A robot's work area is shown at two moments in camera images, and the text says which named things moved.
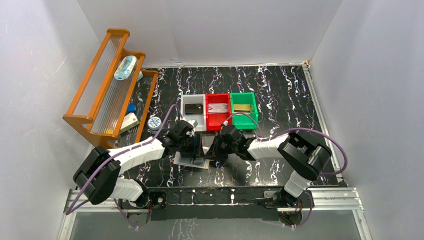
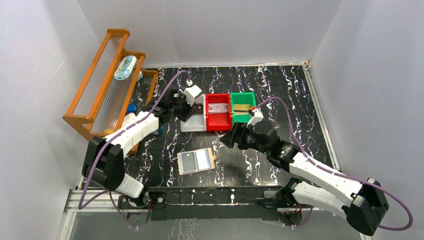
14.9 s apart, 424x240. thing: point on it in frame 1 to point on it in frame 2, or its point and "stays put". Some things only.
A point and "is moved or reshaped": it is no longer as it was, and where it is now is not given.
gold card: [242, 108] stays put
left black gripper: [193, 144] to [188, 108]
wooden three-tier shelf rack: [112, 101] stays put
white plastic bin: [193, 107] stays put
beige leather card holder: [199, 163] is moved or reshaped
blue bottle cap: [131, 108] stays put
